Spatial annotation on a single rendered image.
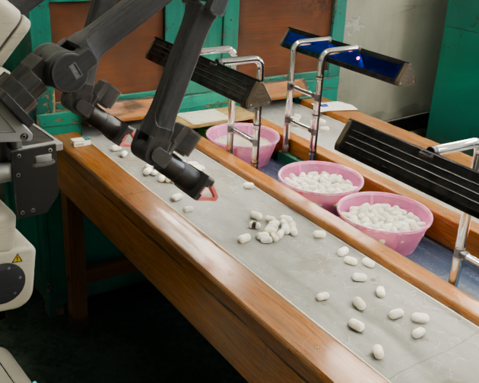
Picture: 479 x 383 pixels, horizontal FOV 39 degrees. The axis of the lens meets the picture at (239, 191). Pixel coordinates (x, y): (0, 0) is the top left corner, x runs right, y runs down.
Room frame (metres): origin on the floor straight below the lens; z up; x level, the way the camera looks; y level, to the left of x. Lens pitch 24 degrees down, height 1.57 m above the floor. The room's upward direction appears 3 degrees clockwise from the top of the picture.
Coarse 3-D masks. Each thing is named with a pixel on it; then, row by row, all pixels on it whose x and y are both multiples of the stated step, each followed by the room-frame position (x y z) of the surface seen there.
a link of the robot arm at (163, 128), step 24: (192, 0) 1.56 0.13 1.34; (216, 0) 1.50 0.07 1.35; (192, 24) 1.50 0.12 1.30; (192, 48) 1.50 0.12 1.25; (168, 72) 1.48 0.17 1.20; (192, 72) 1.50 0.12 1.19; (168, 96) 1.46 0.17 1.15; (144, 120) 1.47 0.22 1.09; (168, 120) 1.46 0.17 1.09; (144, 144) 1.44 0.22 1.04; (168, 144) 1.46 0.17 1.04
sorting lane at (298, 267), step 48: (96, 144) 2.22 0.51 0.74; (240, 192) 1.88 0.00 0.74; (288, 240) 1.58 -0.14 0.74; (336, 240) 1.60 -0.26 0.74; (288, 288) 1.35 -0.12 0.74; (336, 288) 1.36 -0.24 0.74; (384, 288) 1.37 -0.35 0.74; (336, 336) 1.17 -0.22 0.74; (384, 336) 1.18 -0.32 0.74; (432, 336) 1.19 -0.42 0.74
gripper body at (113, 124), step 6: (108, 114) 1.86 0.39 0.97; (108, 120) 1.85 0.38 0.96; (114, 120) 1.87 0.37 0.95; (120, 120) 1.90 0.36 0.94; (102, 126) 1.84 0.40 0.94; (108, 126) 1.85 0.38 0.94; (114, 126) 1.86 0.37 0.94; (120, 126) 1.87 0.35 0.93; (126, 126) 1.86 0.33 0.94; (102, 132) 1.86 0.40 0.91; (108, 132) 1.85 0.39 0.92; (114, 132) 1.86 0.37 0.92; (120, 132) 1.86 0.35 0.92; (114, 138) 1.86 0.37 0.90; (120, 138) 1.84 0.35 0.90
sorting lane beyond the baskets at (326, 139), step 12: (276, 108) 2.78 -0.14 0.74; (300, 108) 2.80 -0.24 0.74; (276, 120) 2.61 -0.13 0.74; (300, 120) 2.63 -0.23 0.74; (336, 120) 2.65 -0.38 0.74; (300, 132) 2.47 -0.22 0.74; (324, 132) 2.49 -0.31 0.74; (336, 132) 2.50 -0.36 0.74; (324, 144) 2.35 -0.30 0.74; (372, 168) 2.14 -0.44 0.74; (396, 180) 2.04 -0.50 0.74; (420, 192) 1.95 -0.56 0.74; (444, 204) 1.87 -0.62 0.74
